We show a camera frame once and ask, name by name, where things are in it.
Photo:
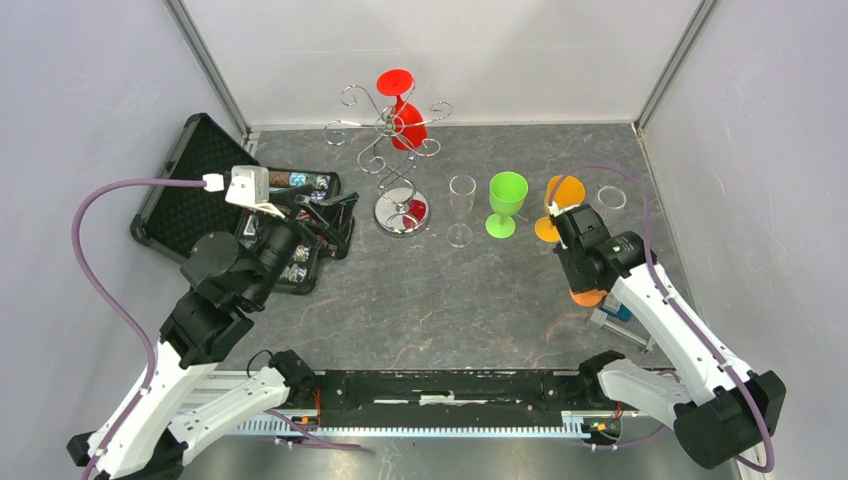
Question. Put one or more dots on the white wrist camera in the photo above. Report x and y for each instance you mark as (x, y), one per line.
(560, 219)
(249, 188)

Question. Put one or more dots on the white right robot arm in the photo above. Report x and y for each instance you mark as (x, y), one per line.
(717, 406)

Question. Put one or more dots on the chrome wine glass rack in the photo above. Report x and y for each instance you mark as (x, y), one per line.
(401, 210)

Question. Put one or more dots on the poker chip row upper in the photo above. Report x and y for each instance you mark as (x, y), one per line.
(285, 179)

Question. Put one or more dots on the blue green toy blocks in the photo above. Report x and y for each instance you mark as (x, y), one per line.
(614, 317)

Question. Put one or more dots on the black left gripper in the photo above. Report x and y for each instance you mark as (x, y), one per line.
(324, 228)

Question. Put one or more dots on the red plastic wine glass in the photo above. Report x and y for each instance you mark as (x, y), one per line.
(405, 120)

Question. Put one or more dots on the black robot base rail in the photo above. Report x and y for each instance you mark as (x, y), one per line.
(427, 401)

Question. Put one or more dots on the orange plastic wine glass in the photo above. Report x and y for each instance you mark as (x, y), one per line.
(589, 299)

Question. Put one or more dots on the yellow plastic wine glass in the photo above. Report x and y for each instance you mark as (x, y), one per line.
(570, 193)

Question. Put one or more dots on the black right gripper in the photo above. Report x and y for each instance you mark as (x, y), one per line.
(575, 283)

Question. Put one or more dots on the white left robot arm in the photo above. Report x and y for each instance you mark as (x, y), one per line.
(147, 437)

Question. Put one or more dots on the green plastic wine glass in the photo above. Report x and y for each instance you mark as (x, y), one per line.
(507, 193)

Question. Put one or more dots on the black poker chip case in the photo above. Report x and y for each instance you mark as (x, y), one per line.
(171, 219)

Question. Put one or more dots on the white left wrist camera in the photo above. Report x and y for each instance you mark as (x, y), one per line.
(249, 188)

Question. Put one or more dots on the clear wine glass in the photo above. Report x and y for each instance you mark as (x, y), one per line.
(462, 189)
(610, 198)

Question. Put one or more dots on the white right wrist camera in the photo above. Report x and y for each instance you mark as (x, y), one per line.
(560, 219)

